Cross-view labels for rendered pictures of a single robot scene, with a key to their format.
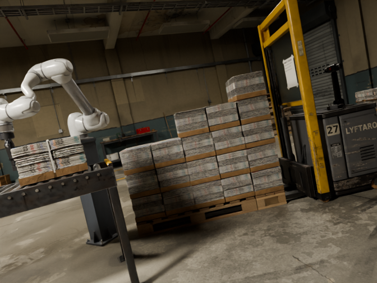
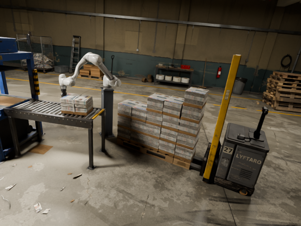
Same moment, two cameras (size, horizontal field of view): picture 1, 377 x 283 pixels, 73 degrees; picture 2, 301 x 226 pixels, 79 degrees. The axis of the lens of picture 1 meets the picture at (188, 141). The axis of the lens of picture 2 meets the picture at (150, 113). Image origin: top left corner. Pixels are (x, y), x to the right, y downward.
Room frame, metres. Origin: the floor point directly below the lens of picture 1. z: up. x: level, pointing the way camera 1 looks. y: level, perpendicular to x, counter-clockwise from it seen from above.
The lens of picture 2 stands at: (-0.17, -1.25, 1.89)
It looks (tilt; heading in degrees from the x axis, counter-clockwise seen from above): 21 degrees down; 26
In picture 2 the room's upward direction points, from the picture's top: 6 degrees clockwise
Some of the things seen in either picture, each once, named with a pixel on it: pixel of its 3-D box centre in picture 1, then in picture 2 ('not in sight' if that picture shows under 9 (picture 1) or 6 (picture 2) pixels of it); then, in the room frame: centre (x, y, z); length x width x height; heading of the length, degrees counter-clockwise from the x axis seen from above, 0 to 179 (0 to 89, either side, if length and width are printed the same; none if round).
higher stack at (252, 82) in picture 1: (253, 140); (190, 128); (2.58, -0.65, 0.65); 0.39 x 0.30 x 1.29; 2
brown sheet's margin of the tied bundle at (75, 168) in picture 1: (73, 167); (84, 110); (1.72, 0.79, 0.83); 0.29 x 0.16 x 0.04; 26
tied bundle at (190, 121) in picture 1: (190, 123); (158, 103); (2.56, -0.06, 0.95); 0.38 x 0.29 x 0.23; 4
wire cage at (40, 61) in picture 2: not in sight; (36, 54); (5.56, 8.09, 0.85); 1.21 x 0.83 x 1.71; 111
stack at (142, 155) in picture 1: (188, 177); (149, 128); (2.55, 0.07, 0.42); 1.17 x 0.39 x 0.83; 92
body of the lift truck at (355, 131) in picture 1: (333, 146); (238, 156); (2.62, -1.46, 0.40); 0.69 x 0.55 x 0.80; 2
